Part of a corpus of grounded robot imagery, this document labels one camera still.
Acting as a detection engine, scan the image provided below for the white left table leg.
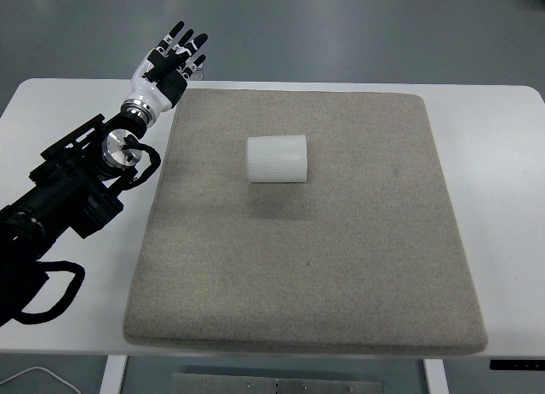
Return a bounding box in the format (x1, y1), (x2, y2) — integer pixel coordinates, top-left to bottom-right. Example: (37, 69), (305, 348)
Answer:
(99, 355), (128, 394)

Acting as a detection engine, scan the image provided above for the black desk control panel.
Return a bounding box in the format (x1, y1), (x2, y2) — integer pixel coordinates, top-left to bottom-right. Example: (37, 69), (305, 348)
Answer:
(490, 359), (545, 372)

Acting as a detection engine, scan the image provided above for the white right table leg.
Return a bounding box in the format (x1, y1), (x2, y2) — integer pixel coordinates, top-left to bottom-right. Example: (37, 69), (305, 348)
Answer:
(423, 359), (450, 394)

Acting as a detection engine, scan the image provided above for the black braided cable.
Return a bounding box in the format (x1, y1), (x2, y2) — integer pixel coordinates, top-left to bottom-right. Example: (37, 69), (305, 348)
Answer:
(0, 260), (86, 327)

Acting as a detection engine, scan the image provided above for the white table leg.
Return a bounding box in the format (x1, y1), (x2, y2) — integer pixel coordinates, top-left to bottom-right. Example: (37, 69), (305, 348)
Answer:
(423, 359), (450, 394)
(99, 355), (128, 394)

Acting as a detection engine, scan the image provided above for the beige fabric mat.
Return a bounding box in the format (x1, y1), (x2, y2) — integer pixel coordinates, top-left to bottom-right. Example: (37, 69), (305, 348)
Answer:
(123, 89), (488, 356)

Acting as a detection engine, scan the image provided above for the white cable on floor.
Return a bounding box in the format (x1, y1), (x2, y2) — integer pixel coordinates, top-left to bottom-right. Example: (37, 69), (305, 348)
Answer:
(0, 366), (80, 394)

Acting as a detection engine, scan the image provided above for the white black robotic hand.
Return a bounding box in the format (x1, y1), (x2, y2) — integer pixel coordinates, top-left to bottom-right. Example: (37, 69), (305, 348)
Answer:
(121, 21), (208, 128)

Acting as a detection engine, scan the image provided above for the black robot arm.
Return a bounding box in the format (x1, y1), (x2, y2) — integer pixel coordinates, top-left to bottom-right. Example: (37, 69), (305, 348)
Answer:
(1, 107), (161, 325)

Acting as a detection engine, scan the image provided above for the white ribbed cup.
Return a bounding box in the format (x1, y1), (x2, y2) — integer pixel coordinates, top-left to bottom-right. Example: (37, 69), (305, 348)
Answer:
(246, 134), (307, 183)

